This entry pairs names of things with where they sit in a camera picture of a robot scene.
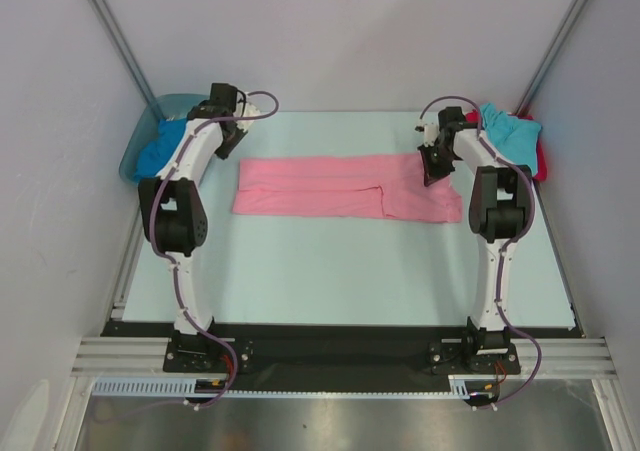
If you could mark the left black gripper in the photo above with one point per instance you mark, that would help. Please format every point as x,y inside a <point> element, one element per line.
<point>225,150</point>

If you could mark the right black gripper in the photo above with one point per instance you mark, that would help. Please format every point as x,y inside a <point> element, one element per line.
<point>433,160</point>

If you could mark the pink t shirt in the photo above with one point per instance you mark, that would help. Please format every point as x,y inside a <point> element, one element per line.
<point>387,186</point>

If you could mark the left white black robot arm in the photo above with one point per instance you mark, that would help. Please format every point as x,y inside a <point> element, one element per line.
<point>168,173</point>

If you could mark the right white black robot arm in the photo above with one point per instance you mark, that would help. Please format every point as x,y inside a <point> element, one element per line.
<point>500,213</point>

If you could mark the teal plastic bin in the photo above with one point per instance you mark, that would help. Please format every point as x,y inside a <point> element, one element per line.
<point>174,106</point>

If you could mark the red folded t shirt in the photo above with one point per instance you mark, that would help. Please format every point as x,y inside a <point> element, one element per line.
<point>542,161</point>

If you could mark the blue crumpled t shirt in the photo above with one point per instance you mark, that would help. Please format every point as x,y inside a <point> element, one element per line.
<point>158,152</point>

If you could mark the teal folded t shirt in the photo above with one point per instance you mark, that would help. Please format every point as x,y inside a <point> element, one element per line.
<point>515,136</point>

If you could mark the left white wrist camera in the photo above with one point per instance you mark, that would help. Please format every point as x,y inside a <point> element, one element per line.
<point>250,108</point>

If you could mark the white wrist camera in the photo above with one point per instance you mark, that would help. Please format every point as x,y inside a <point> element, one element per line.
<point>428,131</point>
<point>250,108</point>

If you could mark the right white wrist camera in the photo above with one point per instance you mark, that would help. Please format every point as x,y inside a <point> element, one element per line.
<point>428,131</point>

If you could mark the right aluminium corner post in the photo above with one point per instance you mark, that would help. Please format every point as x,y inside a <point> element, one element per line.
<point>560,38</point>

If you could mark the aluminium corner post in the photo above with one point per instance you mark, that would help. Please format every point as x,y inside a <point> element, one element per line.
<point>560,38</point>
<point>114,32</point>

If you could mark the left aluminium corner post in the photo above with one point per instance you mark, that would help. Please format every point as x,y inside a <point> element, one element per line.
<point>114,32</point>

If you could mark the right slotted cable duct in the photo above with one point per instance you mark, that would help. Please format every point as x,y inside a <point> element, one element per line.
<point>476,387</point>

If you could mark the slotted cable duct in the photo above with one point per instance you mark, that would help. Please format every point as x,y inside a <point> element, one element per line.
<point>476,387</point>
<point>158,387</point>

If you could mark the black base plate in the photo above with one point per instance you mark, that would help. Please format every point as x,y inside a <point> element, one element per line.
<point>326,359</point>

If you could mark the front aluminium rail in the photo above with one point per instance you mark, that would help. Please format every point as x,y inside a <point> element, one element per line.
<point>120,356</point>

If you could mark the left slotted cable duct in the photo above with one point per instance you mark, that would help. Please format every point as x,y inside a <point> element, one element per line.
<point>158,387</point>

